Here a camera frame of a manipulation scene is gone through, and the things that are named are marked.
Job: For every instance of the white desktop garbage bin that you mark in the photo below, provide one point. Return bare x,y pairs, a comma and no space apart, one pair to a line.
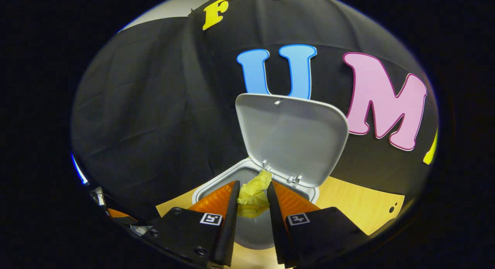
290,137

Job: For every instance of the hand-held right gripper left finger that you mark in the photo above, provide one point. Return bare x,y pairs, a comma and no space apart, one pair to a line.
228,238

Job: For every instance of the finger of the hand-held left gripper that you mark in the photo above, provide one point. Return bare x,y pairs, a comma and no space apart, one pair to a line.
122,215

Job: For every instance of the yellow paper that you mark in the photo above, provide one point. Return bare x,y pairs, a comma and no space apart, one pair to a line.
253,195

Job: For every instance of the wooden desktop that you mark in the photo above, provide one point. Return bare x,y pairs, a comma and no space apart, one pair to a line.
355,207

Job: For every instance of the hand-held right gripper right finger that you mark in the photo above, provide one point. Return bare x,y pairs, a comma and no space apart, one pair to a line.
279,238

